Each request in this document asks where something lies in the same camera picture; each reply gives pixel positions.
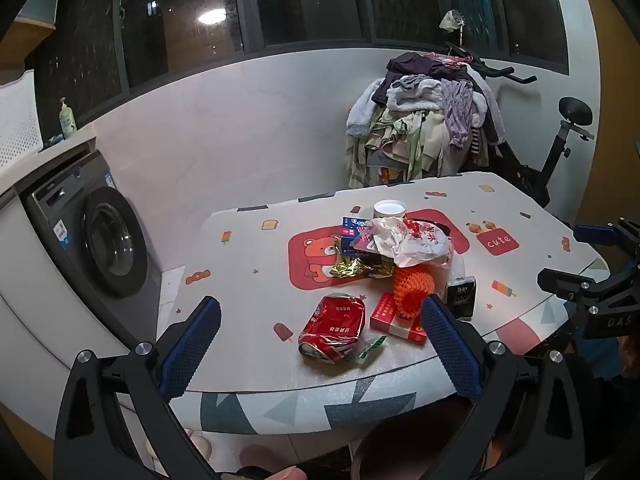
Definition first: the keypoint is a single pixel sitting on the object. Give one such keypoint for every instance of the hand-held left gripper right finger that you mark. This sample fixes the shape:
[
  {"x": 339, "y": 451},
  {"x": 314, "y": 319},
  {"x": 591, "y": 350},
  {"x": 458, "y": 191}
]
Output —
[{"x": 450, "y": 345}]

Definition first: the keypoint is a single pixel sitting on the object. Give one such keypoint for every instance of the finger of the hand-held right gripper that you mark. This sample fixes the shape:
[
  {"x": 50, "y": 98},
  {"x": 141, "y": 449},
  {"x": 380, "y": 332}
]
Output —
[
  {"x": 595, "y": 232},
  {"x": 575, "y": 287}
]

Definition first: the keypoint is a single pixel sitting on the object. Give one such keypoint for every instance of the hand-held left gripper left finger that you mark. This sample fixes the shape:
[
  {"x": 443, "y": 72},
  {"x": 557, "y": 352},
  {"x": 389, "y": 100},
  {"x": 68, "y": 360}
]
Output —
[{"x": 192, "y": 345}]

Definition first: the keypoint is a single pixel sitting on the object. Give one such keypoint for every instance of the black tissue packet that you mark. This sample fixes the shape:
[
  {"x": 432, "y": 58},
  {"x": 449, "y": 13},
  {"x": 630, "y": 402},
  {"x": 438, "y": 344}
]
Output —
[{"x": 460, "y": 300}]

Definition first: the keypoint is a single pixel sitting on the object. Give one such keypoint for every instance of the red cigarette box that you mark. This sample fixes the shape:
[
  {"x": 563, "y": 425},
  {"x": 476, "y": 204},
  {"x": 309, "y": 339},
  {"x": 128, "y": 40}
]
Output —
[{"x": 397, "y": 322}]

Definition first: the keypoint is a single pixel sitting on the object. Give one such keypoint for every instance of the orange foam net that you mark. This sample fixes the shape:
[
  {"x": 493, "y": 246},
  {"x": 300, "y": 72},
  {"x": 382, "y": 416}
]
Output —
[{"x": 412, "y": 285}]

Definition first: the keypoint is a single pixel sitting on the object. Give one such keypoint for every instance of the small green wrapper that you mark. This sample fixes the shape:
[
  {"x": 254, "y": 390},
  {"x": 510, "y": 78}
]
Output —
[{"x": 372, "y": 349}]

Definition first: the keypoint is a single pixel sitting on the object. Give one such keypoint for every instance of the white foam net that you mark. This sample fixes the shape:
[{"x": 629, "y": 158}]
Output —
[{"x": 452, "y": 266}]

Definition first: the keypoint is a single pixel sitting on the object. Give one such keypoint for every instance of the white plastic bag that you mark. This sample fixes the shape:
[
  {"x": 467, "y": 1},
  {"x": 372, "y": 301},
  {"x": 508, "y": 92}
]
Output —
[{"x": 410, "y": 245}]

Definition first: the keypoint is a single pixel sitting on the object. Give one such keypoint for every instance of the brown waste bin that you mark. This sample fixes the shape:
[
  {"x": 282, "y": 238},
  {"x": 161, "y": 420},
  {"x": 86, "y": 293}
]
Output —
[{"x": 400, "y": 445}]

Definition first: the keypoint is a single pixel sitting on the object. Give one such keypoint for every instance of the crushed red drink can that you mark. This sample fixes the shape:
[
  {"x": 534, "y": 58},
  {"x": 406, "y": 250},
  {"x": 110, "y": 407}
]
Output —
[{"x": 332, "y": 327}]

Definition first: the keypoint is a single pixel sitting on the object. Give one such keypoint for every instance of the gold foil wrapper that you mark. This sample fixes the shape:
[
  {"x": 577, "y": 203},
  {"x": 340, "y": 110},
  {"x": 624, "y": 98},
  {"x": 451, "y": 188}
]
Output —
[{"x": 350, "y": 269}]

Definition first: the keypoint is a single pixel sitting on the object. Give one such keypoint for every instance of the white paper cup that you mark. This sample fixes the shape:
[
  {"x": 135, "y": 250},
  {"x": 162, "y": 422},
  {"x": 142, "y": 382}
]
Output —
[{"x": 389, "y": 209}]

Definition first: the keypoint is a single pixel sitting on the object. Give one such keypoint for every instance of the blue cardboard box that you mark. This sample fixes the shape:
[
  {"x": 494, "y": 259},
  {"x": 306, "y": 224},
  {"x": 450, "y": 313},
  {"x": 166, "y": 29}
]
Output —
[{"x": 352, "y": 227}]

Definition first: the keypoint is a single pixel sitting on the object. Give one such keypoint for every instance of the person's blue clothing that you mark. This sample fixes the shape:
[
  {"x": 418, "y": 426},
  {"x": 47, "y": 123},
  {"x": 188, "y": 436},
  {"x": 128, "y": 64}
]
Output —
[{"x": 597, "y": 355}]

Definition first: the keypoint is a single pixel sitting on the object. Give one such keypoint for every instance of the black exercise bike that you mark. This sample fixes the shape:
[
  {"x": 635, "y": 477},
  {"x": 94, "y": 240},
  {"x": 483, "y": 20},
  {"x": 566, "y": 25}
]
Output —
[{"x": 550, "y": 155}]

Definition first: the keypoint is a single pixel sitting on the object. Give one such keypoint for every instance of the pale slipper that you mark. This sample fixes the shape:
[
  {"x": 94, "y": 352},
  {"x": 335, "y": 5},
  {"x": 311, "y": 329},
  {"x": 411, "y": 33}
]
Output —
[{"x": 200, "y": 445}]

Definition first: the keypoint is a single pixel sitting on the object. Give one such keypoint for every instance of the grey washing machine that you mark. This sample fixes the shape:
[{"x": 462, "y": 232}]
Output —
[{"x": 100, "y": 245}]

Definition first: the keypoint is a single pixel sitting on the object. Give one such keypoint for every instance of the pile of clothes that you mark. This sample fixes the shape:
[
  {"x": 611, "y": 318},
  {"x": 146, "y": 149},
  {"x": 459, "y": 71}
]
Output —
[{"x": 420, "y": 120}]

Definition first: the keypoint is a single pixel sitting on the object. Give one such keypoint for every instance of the pink clothes hanger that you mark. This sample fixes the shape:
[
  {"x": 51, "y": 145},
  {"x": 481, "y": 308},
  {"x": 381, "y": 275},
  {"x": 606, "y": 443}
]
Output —
[{"x": 450, "y": 61}]

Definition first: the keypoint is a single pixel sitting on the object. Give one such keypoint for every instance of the white countertop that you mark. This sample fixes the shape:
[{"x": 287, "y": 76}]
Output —
[{"x": 45, "y": 160}]

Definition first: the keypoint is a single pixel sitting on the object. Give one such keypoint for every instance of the small blue cloth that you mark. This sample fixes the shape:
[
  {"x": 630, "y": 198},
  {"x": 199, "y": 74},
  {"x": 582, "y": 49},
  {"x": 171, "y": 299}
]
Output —
[{"x": 56, "y": 138}]

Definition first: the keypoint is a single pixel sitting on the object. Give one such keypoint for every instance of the pump soap bottle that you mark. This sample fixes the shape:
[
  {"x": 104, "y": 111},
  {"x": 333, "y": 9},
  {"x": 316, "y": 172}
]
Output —
[{"x": 67, "y": 122}]

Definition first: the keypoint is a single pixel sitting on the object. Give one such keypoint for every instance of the white hanging face mask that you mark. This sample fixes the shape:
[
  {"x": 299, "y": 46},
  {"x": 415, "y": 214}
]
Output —
[{"x": 451, "y": 21}]

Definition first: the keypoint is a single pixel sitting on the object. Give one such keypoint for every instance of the white perforated laundry basket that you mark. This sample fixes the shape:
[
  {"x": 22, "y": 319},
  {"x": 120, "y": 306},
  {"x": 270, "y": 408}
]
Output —
[{"x": 17, "y": 120}]

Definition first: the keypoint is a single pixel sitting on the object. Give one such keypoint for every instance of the dark framed window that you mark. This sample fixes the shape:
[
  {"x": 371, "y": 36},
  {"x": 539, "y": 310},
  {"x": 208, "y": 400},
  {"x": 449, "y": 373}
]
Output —
[{"x": 310, "y": 5}]

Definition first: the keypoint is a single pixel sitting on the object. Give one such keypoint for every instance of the wooden wall cabinet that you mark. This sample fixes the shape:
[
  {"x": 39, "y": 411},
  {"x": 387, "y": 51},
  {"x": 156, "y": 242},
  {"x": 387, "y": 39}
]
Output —
[{"x": 22, "y": 42}]

